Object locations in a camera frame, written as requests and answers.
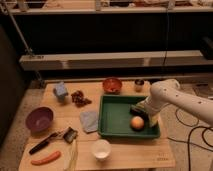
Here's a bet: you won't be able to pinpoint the white paper cup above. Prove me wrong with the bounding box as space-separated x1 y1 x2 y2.
91 139 111 161

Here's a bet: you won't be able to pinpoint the dark grey eraser block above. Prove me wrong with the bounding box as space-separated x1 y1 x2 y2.
130 105 148 119

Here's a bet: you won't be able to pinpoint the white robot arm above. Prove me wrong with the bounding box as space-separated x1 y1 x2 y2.
136 79 213 127

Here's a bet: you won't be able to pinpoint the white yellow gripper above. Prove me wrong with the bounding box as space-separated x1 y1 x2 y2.
136 98 161 127

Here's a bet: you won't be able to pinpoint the orange sausage toy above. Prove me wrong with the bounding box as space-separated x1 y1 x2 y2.
31 151 61 166

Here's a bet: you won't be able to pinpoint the orange round fruit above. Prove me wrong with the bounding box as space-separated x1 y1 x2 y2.
130 116 144 130

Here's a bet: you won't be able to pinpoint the black handled tool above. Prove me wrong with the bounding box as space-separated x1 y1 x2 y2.
28 131 60 156

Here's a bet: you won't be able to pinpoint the black floor cables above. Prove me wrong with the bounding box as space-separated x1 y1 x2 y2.
166 106 213 171

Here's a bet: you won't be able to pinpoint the green plastic tray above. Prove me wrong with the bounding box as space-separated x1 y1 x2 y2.
98 95 160 139

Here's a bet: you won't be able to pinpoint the grey blue cloth square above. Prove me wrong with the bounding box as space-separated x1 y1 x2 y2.
80 111 98 133

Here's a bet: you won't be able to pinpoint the purple bowl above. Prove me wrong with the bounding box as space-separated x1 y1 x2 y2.
25 107 54 133

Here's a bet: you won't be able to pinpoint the brown dried fruit pile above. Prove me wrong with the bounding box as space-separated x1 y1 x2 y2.
71 90 92 107

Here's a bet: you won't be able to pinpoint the white metal shelf beam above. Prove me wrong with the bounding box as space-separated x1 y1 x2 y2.
19 50 213 71

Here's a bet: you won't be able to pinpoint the small dark-rimmed cup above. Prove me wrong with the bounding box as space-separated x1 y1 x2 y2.
134 79 145 92

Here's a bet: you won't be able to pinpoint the red bowl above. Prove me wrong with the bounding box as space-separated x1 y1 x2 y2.
102 77 122 94

